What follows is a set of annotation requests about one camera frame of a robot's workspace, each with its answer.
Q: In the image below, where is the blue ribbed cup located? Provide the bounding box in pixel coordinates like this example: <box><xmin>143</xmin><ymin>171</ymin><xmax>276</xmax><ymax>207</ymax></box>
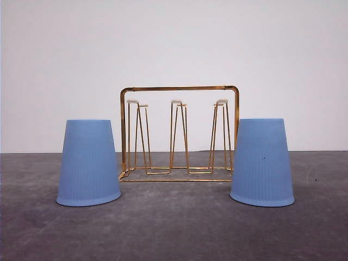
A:
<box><xmin>57</xmin><ymin>119</ymin><xmax>121</xmax><ymax>207</ymax></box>
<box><xmin>229</xmin><ymin>118</ymin><xmax>295</xmax><ymax>207</ymax></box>

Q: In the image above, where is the gold wire cup rack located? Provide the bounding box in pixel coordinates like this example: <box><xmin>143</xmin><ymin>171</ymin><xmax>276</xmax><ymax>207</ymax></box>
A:
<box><xmin>119</xmin><ymin>85</ymin><xmax>240</xmax><ymax>182</ymax></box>

